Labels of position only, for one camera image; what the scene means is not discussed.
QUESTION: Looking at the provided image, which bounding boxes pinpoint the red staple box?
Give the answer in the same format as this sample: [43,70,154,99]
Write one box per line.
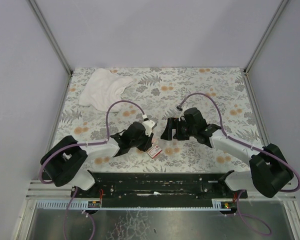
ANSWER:
[147,145,162,159]

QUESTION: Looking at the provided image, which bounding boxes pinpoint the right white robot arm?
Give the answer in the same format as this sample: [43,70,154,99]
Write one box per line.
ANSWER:
[160,107,294,198]

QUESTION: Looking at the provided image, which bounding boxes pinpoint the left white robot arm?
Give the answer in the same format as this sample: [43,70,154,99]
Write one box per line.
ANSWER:
[39,118,157,191]

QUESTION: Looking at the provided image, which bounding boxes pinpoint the floral patterned table mat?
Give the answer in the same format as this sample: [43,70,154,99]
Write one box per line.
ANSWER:
[52,67,263,173]

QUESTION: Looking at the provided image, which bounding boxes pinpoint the white cloth towel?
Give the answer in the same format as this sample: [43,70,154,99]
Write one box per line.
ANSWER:
[78,68,136,112]

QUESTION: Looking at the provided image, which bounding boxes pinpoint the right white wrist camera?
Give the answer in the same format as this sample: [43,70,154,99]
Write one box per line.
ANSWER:
[178,112,185,122]

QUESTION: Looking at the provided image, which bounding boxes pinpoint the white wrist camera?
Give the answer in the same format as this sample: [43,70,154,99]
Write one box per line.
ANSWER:
[142,117,157,137]
[178,112,185,122]

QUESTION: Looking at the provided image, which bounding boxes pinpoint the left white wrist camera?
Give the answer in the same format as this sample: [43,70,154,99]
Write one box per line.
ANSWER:
[142,117,157,137]

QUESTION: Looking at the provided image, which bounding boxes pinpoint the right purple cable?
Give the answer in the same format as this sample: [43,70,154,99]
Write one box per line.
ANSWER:
[176,92,300,236]

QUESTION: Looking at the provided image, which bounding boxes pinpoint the purple cable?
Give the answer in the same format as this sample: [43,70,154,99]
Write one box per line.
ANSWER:
[176,92,300,236]
[38,99,148,240]

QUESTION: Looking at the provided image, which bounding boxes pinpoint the white slotted cable duct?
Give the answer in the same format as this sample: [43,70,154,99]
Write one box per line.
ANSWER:
[36,199,236,211]

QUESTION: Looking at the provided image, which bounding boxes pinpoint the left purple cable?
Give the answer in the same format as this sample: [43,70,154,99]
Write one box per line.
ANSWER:
[38,99,148,240]

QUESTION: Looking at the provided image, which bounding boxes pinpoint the aluminium cross rail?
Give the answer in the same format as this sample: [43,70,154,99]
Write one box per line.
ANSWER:
[26,180,72,200]

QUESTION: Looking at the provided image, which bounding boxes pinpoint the right aluminium frame post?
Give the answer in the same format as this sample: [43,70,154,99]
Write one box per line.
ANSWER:
[243,0,290,75]

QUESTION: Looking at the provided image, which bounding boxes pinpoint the aluminium frame post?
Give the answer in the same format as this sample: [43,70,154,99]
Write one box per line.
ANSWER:
[243,0,290,75]
[27,0,73,76]

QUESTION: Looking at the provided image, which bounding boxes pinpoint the left aluminium frame post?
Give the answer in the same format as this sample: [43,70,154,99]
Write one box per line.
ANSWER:
[27,0,73,76]

